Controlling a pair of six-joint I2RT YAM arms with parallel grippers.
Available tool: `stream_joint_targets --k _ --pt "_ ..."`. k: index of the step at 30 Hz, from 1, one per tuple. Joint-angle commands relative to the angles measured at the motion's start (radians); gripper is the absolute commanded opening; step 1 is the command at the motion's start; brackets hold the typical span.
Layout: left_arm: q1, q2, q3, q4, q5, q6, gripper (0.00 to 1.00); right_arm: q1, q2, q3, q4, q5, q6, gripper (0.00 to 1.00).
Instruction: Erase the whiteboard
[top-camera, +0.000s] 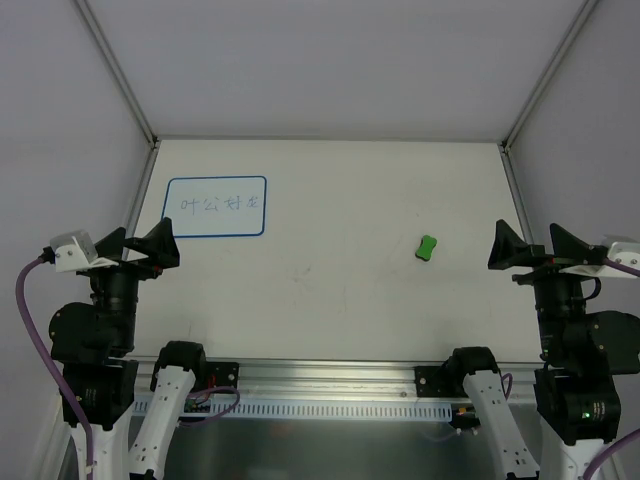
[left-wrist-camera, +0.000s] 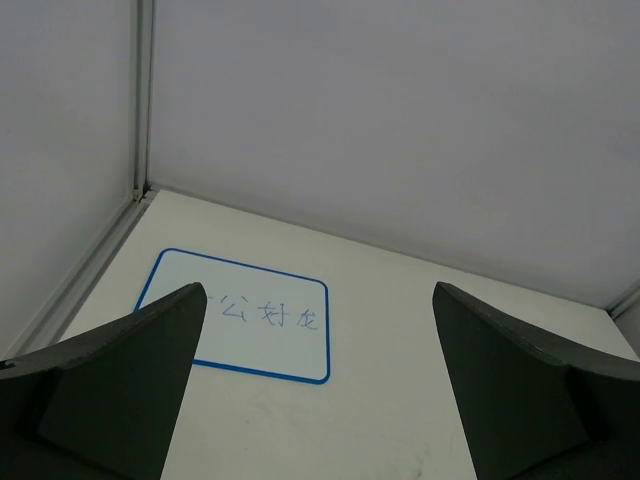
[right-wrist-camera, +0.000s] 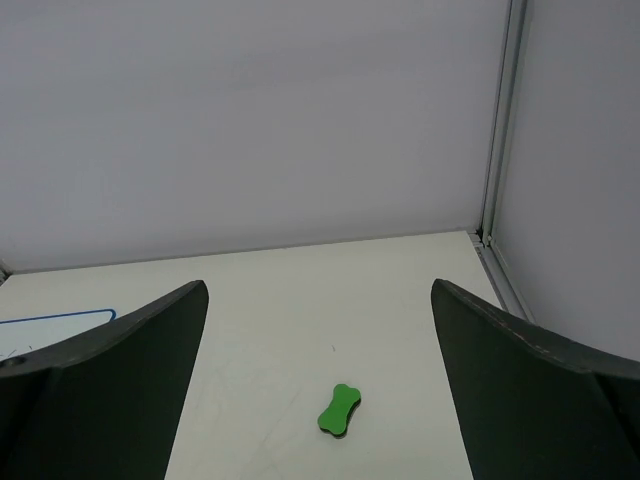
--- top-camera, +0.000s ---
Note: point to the right aluminium frame post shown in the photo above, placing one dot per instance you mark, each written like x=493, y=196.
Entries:
x=534, y=98

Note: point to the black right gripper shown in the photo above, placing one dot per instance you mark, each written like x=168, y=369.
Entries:
x=553, y=273

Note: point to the aluminium frame post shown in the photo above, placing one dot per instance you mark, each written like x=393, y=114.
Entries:
x=534, y=98
x=113, y=66

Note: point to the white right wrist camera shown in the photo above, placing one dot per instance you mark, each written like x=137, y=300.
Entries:
x=617, y=257

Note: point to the left aluminium frame post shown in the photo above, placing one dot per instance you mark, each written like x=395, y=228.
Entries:
x=113, y=66

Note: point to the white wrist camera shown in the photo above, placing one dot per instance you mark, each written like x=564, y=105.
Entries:
x=74, y=252
x=617, y=257

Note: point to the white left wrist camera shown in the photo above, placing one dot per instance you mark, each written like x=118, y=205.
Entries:
x=74, y=252

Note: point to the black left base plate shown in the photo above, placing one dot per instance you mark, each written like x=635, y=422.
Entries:
x=217, y=374

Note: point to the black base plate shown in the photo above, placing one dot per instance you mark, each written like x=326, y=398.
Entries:
x=217, y=374
x=437, y=382

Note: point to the blue framed small whiteboard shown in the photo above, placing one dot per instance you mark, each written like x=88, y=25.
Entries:
x=216, y=207

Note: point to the aluminium mounting rail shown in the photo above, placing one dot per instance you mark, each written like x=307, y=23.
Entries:
x=327, y=380

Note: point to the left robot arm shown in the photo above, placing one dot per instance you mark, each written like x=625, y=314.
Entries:
x=92, y=342

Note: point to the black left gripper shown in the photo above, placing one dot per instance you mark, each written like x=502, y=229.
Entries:
x=118, y=270

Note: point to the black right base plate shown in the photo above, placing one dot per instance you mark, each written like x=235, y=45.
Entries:
x=437, y=382

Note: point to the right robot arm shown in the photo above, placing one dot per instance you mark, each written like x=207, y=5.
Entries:
x=582, y=353

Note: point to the white slotted cable duct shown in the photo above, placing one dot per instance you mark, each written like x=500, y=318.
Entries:
x=410, y=411

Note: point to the green whiteboard eraser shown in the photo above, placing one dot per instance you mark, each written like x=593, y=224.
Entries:
x=426, y=247

